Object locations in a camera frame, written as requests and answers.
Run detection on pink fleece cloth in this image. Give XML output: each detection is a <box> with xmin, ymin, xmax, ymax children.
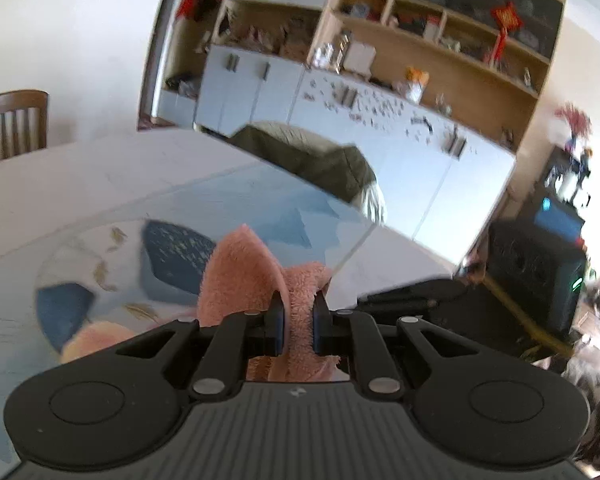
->
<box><xmin>60</xmin><ymin>224</ymin><xmax>350</xmax><ymax>383</ymax></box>

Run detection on red flowers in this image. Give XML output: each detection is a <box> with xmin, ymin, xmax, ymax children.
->
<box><xmin>552</xmin><ymin>102</ymin><xmax>597</xmax><ymax>152</ymax></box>

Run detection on brown wooden chair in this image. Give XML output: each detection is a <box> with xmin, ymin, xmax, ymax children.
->
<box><xmin>0</xmin><ymin>90</ymin><xmax>50</xmax><ymax>168</ymax></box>

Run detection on orange and white packet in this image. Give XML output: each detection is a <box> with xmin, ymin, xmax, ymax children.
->
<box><xmin>397</xmin><ymin>66</ymin><xmax>432</xmax><ymax>104</ymax></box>

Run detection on olive cushioned chair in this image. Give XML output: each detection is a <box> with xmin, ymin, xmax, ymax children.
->
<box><xmin>228</xmin><ymin>121</ymin><xmax>389</xmax><ymax>224</ymax></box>

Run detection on patterned blue table mat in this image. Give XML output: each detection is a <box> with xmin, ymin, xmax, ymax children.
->
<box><xmin>32</xmin><ymin>217</ymin><xmax>222</xmax><ymax>357</ymax></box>

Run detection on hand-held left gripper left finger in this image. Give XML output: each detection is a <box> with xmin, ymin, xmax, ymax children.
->
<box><xmin>115</xmin><ymin>291</ymin><xmax>286</xmax><ymax>402</ymax></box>

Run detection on dark screen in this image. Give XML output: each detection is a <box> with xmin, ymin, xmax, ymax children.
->
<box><xmin>532</xmin><ymin>195</ymin><xmax>587</xmax><ymax>247</ymax></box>

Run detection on white box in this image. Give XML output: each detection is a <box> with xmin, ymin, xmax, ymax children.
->
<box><xmin>342</xmin><ymin>40</ymin><xmax>379</xmax><ymax>74</ymax></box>

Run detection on red knot ornament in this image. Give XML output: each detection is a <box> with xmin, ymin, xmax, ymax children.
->
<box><xmin>487</xmin><ymin>2</ymin><xmax>527</xmax><ymax>67</ymax></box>

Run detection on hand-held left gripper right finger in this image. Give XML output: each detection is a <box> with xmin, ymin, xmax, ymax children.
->
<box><xmin>312</xmin><ymin>292</ymin><xmax>476</xmax><ymax>402</ymax></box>

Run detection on white and wood wall cabinet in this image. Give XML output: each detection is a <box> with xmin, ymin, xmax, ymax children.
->
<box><xmin>140</xmin><ymin>0</ymin><xmax>569</xmax><ymax>267</ymax></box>

